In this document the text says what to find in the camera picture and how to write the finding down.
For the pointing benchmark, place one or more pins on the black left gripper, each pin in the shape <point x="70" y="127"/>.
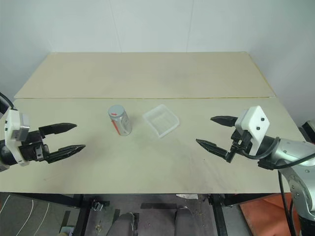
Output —
<point x="30" y="147"/>

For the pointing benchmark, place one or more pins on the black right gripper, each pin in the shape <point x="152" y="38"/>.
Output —
<point x="240" y="142"/>

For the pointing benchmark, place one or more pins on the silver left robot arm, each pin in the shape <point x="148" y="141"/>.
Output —
<point x="3" y="152"/>

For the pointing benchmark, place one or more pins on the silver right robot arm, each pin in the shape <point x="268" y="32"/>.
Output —
<point x="290" y="167"/>

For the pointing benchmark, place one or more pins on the clear plastic tray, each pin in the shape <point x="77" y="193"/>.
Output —
<point x="161" y="121"/>

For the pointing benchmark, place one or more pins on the silver and red can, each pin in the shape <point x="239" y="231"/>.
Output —
<point x="119" y="120"/>

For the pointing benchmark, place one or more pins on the orange cloth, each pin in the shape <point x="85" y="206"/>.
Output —
<point x="267" y="214"/>

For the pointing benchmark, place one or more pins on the dark rounded robot foot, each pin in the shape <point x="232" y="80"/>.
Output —
<point x="125" y="225"/>
<point x="184" y="221"/>

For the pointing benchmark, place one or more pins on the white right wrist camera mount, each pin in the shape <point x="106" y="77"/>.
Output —
<point x="253" y="127"/>

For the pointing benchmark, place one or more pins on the black table frame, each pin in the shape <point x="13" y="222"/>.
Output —
<point x="147" y="204"/>

